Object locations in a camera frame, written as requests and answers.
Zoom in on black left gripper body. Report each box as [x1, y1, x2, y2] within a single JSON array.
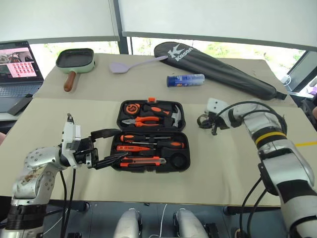
[[73, 137, 100, 169]]

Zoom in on thin white cable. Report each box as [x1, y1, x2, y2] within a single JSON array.
[[158, 203, 169, 238]]

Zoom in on silver rounded robot leg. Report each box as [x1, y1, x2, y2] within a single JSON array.
[[112, 208, 143, 238], [173, 208, 207, 238]]

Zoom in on black tool case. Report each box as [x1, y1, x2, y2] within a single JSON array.
[[109, 97, 191, 174]]

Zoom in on black racket bag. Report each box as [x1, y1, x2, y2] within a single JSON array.
[[153, 42, 288, 101]]

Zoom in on green square frying pan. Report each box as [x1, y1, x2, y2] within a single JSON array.
[[55, 48, 97, 93]]

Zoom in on orange black screwdriver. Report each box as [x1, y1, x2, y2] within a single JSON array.
[[128, 140, 186, 149], [119, 134, 172, 143]]

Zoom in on purple silicone spatula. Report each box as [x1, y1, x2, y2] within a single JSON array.
[[109, 55, 169, 74]]

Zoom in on orange black tape measure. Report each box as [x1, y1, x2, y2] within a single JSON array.
[[124, 103, 141, 116]]

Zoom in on black cable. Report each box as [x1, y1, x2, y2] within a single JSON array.
[[67, 168, 76, 238], [214, 100, 289, 139], [251, 189, 269, 235], [239, 177, 264, 233], [59, 170, 68, 238]]

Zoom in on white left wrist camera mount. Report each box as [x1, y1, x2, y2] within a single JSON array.
[[60, 113, 82, 152]]

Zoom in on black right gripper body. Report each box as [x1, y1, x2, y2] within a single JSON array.
[[209, 112, 231, 131]]

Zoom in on blue shuttlecock tube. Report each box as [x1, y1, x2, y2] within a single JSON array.
[[166, 73, 206, 88]]

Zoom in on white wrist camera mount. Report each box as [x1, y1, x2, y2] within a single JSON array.
[[60, 113, 82, 152], [206, 97, 227, 115]]

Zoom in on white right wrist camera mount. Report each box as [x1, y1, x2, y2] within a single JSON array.
[[206, 97, 227, 115]]

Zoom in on dark monitor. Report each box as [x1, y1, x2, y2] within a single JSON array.
[[286, 50, 317, 93]]

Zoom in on orange black utility knife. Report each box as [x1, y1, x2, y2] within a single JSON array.
[[120, 156, 166, 168]]

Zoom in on black table frame bar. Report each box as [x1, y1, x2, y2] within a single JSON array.
[[222, 205, 282, 215]]

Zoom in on open laptop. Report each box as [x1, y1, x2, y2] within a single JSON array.
[[0, 41, 45, 114]]

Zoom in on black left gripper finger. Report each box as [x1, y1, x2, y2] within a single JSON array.
[[90, 128, 122, 143], [93, 153, 130, 171]]

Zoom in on flat black box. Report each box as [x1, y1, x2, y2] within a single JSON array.
[[7, 95, 34, 116]]

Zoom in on orange voltage tester pen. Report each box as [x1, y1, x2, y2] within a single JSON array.
[[116, 145, 156, 153]]

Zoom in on white roller blind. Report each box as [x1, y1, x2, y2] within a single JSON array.
[[118, 0, 317, 53], [0, 0, 121, 43]]

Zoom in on orange black claw hammer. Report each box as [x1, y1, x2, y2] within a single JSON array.
[[143, 104, 183, 128]]

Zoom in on orange handled pliers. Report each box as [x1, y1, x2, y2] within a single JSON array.
[[121, 116, 163, 127]]

